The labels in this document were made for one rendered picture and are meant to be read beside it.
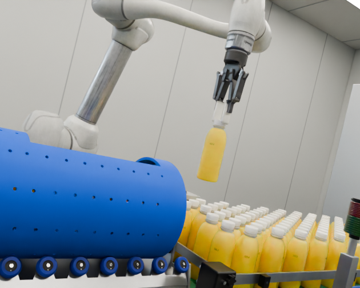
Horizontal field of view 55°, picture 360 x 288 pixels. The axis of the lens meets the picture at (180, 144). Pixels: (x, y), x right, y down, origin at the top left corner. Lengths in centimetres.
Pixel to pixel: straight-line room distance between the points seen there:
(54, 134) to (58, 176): 70
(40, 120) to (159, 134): 272
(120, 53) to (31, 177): 93
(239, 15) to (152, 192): 63
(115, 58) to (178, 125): 268
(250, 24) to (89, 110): 79
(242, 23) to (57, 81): 275
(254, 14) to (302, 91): 430
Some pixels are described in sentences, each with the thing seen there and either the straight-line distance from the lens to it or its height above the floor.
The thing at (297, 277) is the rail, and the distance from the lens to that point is 126.
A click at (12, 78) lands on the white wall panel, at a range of 367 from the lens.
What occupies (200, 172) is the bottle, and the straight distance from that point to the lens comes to 114.
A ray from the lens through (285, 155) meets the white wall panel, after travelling 530.
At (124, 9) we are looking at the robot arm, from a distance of 142.
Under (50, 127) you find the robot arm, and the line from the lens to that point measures 146.
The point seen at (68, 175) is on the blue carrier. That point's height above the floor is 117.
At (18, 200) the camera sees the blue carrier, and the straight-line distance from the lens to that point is 75.
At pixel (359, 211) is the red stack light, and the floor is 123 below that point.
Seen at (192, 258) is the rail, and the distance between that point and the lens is 111.
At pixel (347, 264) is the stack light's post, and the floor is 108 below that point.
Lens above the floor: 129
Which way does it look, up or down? level
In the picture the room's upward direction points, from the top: 14 degrees clockwise
